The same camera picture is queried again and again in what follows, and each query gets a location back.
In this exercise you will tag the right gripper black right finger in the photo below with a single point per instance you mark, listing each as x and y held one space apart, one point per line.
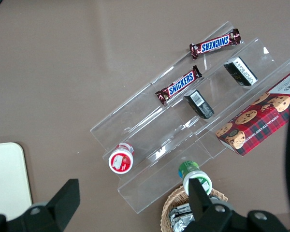
203 210

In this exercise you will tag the green lidded cup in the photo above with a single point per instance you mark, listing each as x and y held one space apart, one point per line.
195 174

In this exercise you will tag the oval light wicker basket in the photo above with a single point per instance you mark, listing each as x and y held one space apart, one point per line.
171 205

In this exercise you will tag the red lidded cup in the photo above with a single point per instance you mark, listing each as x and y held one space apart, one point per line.
120 160

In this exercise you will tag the silver foil wrapped packs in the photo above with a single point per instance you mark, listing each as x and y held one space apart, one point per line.
181 217

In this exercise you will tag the beige plastic tray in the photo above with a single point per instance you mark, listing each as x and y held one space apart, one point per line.
7 178

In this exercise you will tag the clear acrylic stepped stand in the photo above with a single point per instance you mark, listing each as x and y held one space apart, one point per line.
159 135

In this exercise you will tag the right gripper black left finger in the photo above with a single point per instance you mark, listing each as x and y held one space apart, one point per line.
60 207

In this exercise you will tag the brown Snickers bar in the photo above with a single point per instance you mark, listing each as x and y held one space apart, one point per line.
215 43
180 85

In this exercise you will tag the red tartan cookie box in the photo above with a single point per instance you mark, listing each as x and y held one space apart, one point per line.
256 125

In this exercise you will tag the small black box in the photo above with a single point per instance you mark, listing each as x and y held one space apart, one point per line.
241 71
199 105

